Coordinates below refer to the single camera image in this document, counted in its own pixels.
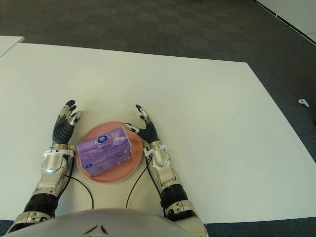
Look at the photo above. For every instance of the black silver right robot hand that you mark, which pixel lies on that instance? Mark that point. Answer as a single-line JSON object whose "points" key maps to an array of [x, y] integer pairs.
{"points": [[148, 132]]}

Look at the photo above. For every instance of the purple tissue paper pack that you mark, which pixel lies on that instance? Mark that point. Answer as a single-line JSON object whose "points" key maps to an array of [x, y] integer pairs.
{"points": [[103, 150]]}

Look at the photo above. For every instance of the white handheld controller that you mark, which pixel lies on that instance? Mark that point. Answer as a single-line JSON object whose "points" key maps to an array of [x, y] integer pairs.
{"points": [[303, 102]]}

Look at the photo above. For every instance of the pink round plate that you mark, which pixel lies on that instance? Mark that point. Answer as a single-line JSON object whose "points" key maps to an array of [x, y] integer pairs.
{"points": [[134, 148]]}

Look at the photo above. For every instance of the white side table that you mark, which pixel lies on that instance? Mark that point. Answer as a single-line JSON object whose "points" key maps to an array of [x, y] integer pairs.
{"points": [[8, 44]]}

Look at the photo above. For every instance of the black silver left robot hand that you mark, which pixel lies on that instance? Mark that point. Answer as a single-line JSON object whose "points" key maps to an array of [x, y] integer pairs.
{"points": [[61, 132]]}

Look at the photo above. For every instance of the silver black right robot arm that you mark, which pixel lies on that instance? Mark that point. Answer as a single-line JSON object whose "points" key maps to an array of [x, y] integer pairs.
{"points": [[170, 177]]}

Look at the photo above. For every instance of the silver robot torso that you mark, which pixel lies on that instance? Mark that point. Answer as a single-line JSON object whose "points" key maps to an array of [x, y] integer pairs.
{"points": [[98, 222]]}

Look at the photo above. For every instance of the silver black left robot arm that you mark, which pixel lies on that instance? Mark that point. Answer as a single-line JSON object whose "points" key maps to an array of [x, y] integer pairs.
{"points": [[51, 165]]}

